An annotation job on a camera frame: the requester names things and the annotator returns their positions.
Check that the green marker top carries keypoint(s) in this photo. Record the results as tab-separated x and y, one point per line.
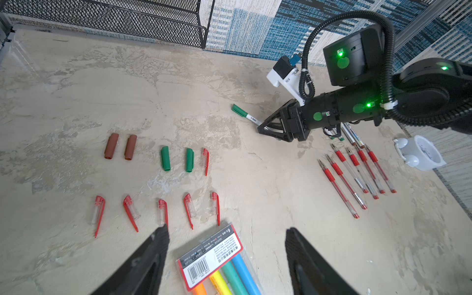
246	115

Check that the black wire mesh shelf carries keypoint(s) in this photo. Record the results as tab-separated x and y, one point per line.
179	22

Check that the green marker cap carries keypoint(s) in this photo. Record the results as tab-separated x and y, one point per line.
189	160
165	159

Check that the white alarm clock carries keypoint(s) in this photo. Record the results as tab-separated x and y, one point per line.
418	152

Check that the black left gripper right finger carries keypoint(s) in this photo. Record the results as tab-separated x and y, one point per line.
310	273

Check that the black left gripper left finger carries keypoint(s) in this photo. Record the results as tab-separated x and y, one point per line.
141	274

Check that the red gel pen diagonal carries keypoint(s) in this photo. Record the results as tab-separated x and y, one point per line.
370	171

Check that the highlighter pack in clear case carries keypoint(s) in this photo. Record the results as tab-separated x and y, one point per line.
217	264

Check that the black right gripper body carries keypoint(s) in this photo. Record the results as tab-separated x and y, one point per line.
294	119

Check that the red pen cap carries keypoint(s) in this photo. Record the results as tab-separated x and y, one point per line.
99	206
206	154
216	204
190	210
131	211
163	212

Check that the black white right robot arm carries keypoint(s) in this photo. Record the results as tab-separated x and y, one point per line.
432	92

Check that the brown marker cap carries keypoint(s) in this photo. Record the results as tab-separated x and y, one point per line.
111	146
130	147

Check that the green marker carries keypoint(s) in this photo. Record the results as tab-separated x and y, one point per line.
333	133
246	115

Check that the brown capped white marker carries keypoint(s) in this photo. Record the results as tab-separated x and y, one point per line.
357	139

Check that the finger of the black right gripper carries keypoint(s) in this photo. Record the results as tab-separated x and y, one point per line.
276	133
278	119

